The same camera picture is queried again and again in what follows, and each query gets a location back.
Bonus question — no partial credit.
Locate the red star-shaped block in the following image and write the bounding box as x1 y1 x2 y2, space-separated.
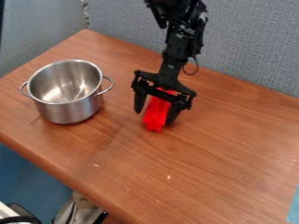
142 96 172 132

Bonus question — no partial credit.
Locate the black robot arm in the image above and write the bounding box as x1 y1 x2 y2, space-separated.
130 0 208 125

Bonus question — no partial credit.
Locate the stainless steel pot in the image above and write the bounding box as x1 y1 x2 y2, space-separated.
18 59 114 124

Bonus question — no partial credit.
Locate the metal table leg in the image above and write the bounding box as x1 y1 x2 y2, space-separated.
50 192 108 224

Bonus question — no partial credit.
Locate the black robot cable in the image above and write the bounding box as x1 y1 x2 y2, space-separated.
181 55 200 76

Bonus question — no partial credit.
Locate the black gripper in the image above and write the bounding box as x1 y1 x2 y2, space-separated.
130 70 196 126

